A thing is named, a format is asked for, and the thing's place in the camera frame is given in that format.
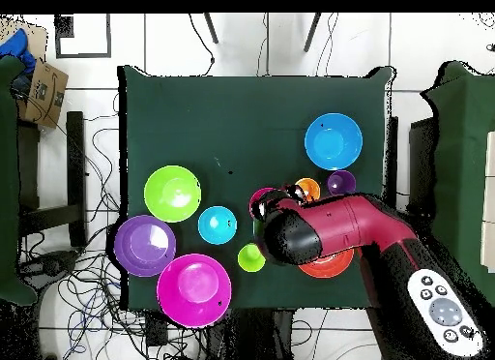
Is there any black cabinet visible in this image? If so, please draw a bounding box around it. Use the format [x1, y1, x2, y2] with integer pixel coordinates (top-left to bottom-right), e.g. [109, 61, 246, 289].
[408, 117, 438, 214]

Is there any black tripod leg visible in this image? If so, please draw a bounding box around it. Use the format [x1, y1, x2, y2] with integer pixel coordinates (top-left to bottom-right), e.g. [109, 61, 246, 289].
[303, 13, 322, 53]
[203, 13, 219, 45]

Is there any neighbouring green covered table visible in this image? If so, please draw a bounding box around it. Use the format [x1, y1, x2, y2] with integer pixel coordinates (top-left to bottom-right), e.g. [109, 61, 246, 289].
[0, 55, 38, 307]
[419, 60, 495, 314]

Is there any small red-pink bowl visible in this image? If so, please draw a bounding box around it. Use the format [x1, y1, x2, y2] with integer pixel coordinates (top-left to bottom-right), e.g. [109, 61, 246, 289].
[247, 187, 277, 218]

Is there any large green bowl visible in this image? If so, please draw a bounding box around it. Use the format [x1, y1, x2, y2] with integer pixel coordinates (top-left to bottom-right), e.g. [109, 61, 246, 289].
[143, 165, 202, 224]

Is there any orange cup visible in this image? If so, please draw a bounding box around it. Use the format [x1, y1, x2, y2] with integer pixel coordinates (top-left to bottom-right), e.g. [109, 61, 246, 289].
[294, 177, 321, 202]

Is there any white box stack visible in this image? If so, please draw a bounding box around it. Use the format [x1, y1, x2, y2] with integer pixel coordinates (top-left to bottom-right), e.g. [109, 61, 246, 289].
[480, 131, 495, 274]

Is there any large purple bowl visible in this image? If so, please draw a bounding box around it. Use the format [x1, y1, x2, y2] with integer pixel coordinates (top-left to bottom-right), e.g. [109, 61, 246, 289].
[113, 215, 178, 278]

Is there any purple cup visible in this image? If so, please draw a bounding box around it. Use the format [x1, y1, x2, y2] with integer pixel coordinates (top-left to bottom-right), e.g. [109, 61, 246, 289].
[326, 169, 358, 195]

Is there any dark green tablecloth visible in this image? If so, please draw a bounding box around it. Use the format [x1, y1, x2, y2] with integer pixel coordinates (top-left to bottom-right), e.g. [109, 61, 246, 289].
[117, 64, 397, 312]

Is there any green cup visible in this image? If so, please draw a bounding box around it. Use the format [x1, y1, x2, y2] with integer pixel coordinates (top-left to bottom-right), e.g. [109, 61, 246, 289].
[237, 242, 267, 274]

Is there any large orange-red bowl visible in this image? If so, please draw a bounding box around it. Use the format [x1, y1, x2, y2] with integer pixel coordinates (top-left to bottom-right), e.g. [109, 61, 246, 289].
[297, 248, 356, 280]

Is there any blue cloth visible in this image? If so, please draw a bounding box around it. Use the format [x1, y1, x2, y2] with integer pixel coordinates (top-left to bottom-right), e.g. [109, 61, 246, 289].
[0, 27, 37, 75]

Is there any large blue bowl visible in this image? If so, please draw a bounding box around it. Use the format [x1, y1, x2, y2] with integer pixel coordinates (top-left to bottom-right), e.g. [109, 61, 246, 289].
[304, 112, 364, 171]

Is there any grey pedestal foot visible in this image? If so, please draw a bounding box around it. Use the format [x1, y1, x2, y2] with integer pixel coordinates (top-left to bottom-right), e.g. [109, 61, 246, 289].
[22, 251, 78, 278]

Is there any large pink bowl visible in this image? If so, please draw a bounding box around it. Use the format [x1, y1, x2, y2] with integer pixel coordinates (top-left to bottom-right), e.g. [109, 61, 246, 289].
[156, 253, 233, 329]

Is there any small blue bowl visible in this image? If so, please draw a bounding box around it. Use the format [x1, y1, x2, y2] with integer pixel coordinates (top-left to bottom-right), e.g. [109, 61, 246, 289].
[197, 205, 238, 246]

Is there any black floor cable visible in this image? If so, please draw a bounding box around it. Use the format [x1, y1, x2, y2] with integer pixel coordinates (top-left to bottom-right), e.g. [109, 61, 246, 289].
[188, 13, 216, 76]

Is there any black frame stand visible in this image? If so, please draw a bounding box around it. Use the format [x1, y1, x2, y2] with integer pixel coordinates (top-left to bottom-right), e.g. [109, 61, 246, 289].
[16, 110, 88, 248]

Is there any cardboard box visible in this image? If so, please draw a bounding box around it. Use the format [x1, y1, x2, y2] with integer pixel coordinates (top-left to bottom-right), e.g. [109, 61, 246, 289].
[16, 59, 70, 129]

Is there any black power strip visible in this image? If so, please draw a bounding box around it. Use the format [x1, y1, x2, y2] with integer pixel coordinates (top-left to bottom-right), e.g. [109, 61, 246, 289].
[144, 311, 169, 347]

